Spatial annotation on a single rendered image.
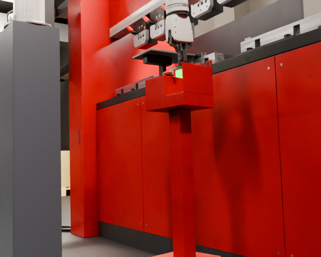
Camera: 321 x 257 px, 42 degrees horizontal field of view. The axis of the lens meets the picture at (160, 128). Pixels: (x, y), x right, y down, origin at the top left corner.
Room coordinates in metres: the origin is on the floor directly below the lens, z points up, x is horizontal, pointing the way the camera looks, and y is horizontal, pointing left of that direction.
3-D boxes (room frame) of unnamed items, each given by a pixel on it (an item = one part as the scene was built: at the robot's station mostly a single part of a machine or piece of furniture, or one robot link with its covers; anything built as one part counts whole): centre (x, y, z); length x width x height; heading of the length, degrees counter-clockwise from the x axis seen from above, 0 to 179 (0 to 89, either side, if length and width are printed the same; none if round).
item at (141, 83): (2.62, 0.14, 0.92); 0.50 x 0.06 x 0.10; 32
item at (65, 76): (3.11, 0.77, 1.18); 0.40 x 0.24 x 0.07; 32
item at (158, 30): (2.34, -0.03, 1.26); 0.15 x 0.09 x 0.17; 32
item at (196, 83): (1.56, -0.07, 0.75); 0.20 x 0.16 x 0.18; 43
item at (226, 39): (2.62, -0.46, 1.12); 1.13 x 0.02 x 0.44; 32
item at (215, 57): (2.11, -0.18, 0.92); 0.39 x 0.06 x 0.10; 32
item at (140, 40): (2.51, 0.07, 1.26); 0.15 x 0.09 x 0.17; 32
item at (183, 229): (1.56, -0.07, 0.39); 0.06 x 0.06 x 0.54; 43
